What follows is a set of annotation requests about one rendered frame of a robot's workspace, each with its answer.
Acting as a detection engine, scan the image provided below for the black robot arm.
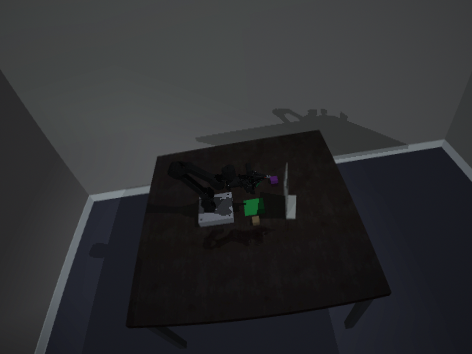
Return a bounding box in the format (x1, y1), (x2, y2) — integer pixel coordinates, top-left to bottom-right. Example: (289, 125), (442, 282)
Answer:
(167, 161), (253, 213)

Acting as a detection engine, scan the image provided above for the green flat square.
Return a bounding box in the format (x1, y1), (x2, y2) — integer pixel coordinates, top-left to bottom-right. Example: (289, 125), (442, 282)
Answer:
(244, 198), (265, 216)

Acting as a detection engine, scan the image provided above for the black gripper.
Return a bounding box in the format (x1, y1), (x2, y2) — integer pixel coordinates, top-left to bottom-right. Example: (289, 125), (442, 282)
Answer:
(237, 163), (267, 195)

